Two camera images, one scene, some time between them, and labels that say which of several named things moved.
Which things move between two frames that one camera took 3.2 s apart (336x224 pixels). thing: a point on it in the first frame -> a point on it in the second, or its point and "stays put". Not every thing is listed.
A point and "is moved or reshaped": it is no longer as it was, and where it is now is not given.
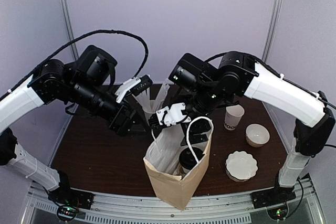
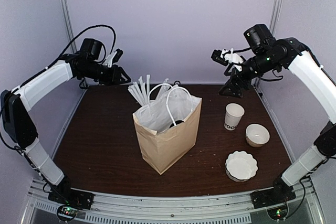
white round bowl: (256, 135) stays put
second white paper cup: (233, 115) stays put
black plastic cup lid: (187, 159) is moved or reshaped
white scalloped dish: (240, 166) stays put
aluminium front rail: (232, 209) stays put
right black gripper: (203, 126) -> (232, 84)
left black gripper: (122, 126) -> (115, 76)
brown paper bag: (172, 189) -> (163, 148)
